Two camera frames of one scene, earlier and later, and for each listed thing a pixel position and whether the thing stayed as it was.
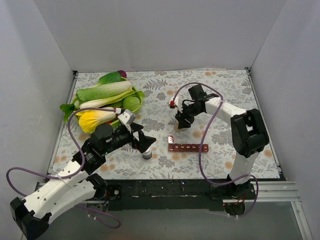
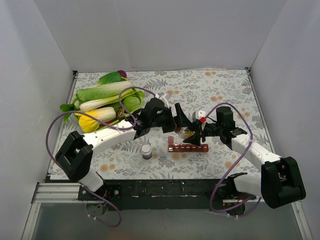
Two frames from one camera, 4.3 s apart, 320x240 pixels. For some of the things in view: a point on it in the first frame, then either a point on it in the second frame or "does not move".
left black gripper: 135,136 → 172,120
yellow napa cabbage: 90,118 does not move
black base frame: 162,193 does not move
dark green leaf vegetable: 111,77 does not move
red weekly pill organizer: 185,147 does not move
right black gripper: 186,113 → 201,131
